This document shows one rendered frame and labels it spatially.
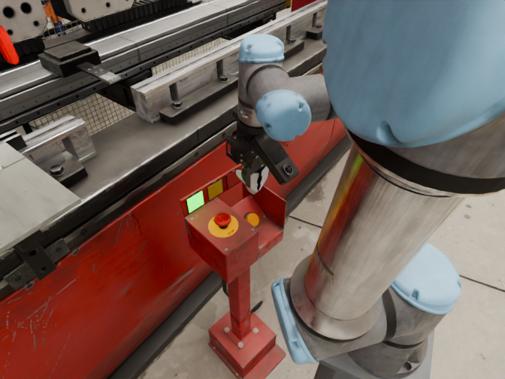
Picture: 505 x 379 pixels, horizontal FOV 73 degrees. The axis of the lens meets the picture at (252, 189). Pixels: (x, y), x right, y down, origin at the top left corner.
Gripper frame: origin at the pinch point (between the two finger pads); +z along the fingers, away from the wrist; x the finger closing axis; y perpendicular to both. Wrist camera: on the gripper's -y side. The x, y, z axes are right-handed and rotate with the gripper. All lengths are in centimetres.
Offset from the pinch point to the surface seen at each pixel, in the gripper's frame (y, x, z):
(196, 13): 77, -42, -7
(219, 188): 9.3, 3.9, 4.0
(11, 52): 31, 31, -31
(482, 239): -52, -120, 80
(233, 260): -6.4, 12.9, 9.1
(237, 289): -3.3, 7.8, 35.8
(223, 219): 0.6, 9.9, 3.0
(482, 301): -65, -84, 79
